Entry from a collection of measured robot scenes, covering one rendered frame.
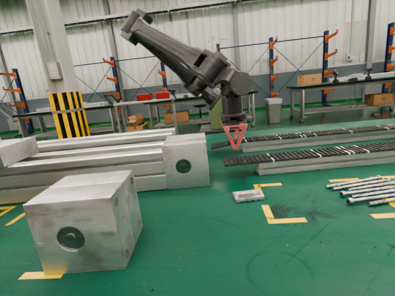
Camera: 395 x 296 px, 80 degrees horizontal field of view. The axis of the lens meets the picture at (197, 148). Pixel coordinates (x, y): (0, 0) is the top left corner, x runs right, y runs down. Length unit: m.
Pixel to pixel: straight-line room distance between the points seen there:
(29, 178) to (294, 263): 0.51
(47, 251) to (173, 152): 0.26
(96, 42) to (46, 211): 8.93
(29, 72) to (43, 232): 10.14
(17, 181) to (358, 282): 0.59
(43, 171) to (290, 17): 8.48
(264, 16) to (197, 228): 8.35
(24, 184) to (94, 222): 0.33
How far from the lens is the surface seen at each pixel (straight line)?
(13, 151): 0.64
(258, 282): 0.29
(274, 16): 8.64
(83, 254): 0.33
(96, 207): 0.29
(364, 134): 0.85
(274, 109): 5.61
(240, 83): 0.61
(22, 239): 0.48
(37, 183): 0.60
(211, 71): 0.67
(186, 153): 0.47
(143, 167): 0.50
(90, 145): 0.73
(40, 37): 4.17
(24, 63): 10.56
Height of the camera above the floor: 0.98
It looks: 14 degrees down
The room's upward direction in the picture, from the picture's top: 6 degrees counter-clockwise
